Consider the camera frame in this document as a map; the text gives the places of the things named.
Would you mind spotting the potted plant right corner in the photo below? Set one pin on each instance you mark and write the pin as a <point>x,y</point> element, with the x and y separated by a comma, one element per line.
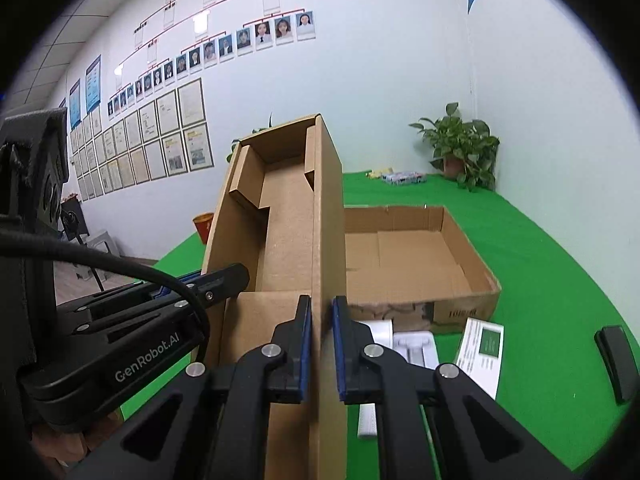
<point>464,151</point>

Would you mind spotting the brown cardboard box tray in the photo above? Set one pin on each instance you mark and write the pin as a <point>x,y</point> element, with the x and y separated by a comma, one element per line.
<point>281,214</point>

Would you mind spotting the green table cloth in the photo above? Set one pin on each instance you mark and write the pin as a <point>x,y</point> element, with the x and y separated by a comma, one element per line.
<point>553,380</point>

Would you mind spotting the black rectangular case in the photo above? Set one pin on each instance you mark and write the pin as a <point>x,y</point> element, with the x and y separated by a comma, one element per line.
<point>619,362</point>

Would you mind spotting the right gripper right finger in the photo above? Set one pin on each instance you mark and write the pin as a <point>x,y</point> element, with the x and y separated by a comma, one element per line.
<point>432,423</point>

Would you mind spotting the white medicine box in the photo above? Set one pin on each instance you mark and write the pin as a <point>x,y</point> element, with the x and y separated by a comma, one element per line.
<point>480,354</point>

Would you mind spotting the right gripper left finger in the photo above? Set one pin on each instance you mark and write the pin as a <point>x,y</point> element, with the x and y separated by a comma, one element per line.
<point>211,423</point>

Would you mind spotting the colourful packet on table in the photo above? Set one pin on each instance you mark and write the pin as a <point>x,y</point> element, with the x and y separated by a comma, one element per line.
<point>391,177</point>

